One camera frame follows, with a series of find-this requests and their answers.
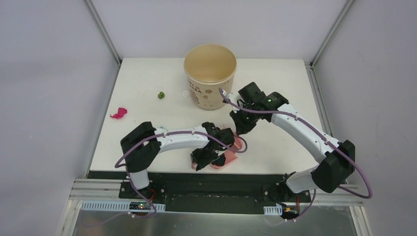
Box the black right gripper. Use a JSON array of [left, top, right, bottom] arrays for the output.
[[230, 103, 259, 134]]

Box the pink dustpan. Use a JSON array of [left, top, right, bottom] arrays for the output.
[[190, 148, 238, 171]]

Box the pink hand brush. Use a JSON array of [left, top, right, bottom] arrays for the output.
[[230, 133, 246, 153]]

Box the beige paper bucket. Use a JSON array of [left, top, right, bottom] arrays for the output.
[[183, 44, 237, 110]]

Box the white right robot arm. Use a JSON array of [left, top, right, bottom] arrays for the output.
[[220, 82, 355, 202]]

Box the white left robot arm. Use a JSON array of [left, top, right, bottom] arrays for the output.
[[115, 121, 235, 199]]

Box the green paper scrap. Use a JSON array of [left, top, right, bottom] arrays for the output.
[[158, 91, 165, 99]]

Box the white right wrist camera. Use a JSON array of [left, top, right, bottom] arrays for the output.
[[222, 90, 241, 105]]

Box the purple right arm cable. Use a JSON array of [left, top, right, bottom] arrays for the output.
[[218, 88, 373, 222]]

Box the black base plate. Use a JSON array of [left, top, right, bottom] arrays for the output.
[[119, 170, 319, 216]]

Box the right white slotted cable duct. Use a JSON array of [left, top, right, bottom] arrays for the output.
[[263, 205, 283, 216]]

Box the white slotted cable duct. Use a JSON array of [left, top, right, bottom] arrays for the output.
[[263, 205, 283, 216], [81, 200, 165, 212]]

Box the left white slotted cable duct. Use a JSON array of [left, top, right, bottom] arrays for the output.
[[81, 200, 165, 212]]

